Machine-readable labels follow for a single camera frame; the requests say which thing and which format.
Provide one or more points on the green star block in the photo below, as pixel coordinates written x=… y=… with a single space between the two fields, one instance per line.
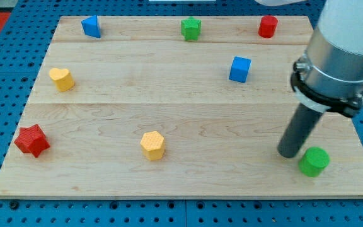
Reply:
x=191 y=28

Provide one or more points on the light wooden board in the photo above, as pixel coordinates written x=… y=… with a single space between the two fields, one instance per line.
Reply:
x=221 y=136

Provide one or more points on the blue triangle block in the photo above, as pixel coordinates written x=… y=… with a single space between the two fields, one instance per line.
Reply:
x=91 y=26

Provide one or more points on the red star block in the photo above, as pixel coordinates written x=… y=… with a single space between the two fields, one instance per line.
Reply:
x=32 y=140

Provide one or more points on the blue cube block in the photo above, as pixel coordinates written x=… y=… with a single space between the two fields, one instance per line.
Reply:
x=240 y=68

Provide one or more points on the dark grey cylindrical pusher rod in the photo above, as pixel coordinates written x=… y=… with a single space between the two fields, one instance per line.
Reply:
x=301 y=125

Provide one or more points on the yellow heart block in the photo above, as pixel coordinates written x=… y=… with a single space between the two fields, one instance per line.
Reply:
x=62 y=78

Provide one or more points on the green cylinder block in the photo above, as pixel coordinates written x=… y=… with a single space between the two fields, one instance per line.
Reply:
x=314 y=161

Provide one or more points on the yellow hexagon block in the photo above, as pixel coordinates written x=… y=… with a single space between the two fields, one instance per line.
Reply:
x=153 y=145

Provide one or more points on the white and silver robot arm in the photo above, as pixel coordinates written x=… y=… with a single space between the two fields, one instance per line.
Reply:
x=328 y=77

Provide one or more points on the red cylinder block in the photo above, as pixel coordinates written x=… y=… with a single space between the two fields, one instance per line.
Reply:
x=267 y=27

